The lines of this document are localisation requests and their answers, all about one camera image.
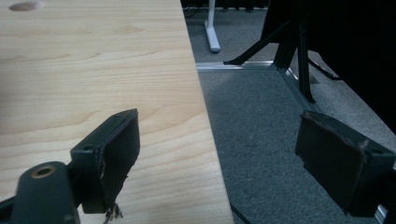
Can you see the white table leg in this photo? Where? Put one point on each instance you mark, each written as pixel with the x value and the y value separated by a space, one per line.
pixel 213 42

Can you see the black tripod stand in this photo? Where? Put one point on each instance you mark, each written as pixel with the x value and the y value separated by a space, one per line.
pixel 303 62

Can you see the black curtain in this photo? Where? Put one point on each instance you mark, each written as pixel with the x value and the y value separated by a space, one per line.
pixel 358 37

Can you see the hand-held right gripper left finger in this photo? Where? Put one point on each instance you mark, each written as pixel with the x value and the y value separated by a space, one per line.
pixel 115 155

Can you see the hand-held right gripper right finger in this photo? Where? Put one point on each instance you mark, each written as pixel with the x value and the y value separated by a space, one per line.
pixel 336 161

